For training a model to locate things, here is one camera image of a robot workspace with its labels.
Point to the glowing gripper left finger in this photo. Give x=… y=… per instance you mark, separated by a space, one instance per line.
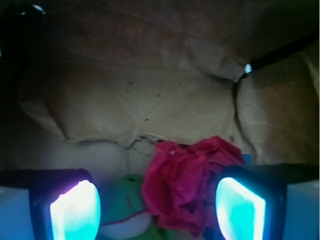
x=52 y=204

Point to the green plush animal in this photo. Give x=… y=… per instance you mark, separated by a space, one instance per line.
x=124 y=215

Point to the brown paper bag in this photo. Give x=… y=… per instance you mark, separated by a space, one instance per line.
x=94 y=83

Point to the blue foam block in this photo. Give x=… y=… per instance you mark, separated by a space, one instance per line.
x=247 y=158

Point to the red crumpled paper flower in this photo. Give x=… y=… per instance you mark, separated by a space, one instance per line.
x=180 y=183

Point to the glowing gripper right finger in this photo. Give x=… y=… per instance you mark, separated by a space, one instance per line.
x=269 y=202

